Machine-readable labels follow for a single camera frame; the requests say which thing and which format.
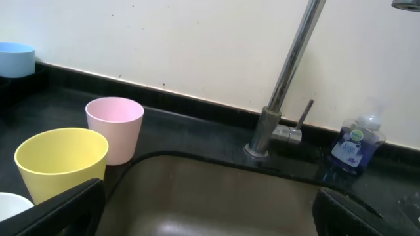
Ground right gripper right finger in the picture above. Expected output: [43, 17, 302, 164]
[312, 187, 411, 236]

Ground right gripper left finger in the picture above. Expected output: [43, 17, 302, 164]
[0, 178, 106, 236]

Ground yellow cup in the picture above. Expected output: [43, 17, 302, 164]
[14, 127, 110, 206]

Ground white cup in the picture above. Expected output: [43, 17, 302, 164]
[0, 192, 35, 222]

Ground pink cup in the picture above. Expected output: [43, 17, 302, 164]
[85, 96, 145, 167]

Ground blue soap bottle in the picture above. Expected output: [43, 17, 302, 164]
[327, 111, 387, 175]

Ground steel sink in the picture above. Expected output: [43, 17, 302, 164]
[94, 152, 324, 236]

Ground steel tap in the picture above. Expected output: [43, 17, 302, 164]
[243, 0, 420, 159]

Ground blue cup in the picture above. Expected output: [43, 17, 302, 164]
[0, 41, 36, 79]

